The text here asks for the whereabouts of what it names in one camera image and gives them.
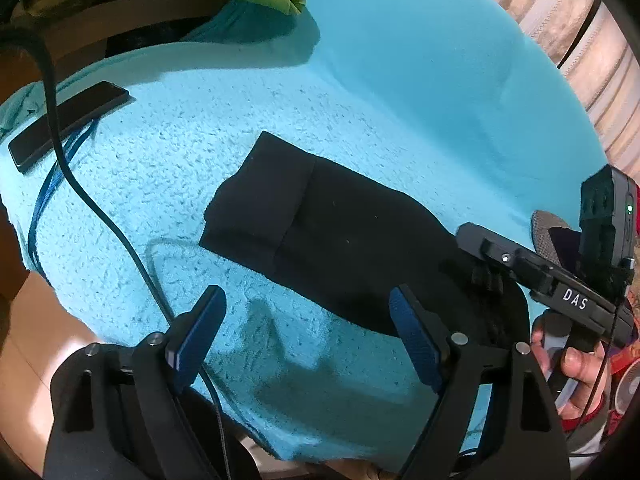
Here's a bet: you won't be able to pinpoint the black smartphone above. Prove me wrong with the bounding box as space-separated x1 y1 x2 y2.
8 81 130 174

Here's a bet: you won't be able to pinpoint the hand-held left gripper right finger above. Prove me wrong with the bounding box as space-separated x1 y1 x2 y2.
387 284 571 480

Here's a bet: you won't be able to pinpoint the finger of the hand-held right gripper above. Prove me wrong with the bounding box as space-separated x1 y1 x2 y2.
440 255 506 296

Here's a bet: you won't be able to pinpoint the striped beige curtain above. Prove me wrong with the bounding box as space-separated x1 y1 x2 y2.
440 0 640 181

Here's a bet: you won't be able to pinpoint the black cable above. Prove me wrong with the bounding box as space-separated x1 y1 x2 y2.
0 30 231 480

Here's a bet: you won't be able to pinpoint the light blue blanket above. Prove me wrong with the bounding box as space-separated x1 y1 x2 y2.
0 0 608 463

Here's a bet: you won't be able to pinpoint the black pants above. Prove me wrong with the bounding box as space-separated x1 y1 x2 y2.
198 131 531 348

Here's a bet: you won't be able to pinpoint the grey mesh slipper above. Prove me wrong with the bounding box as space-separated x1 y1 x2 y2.
530 210 585 273

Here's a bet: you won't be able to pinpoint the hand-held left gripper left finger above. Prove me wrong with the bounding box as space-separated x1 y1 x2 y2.
45 285 228 480

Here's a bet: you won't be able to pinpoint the wooden bed frame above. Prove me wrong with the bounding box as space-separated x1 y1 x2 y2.
0 0 226 106

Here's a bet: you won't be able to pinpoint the person's right hand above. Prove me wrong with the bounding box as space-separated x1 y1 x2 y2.
530 310 613 419

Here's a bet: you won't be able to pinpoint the red patterned garment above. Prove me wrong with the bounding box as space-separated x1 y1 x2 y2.
560 280 640 461

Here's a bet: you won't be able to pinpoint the blue cable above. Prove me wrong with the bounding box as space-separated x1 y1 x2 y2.
27 120 101 281

